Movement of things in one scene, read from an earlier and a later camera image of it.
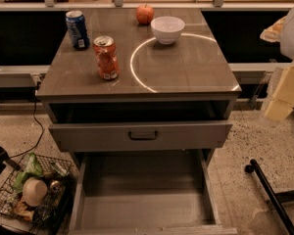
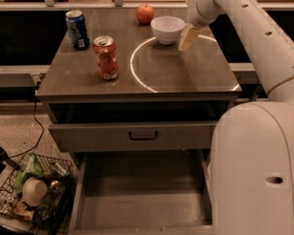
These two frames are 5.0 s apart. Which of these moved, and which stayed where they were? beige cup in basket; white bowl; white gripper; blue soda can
Moved: white gripper
Stayed: white bowl; blue soda can; beige cup in basket
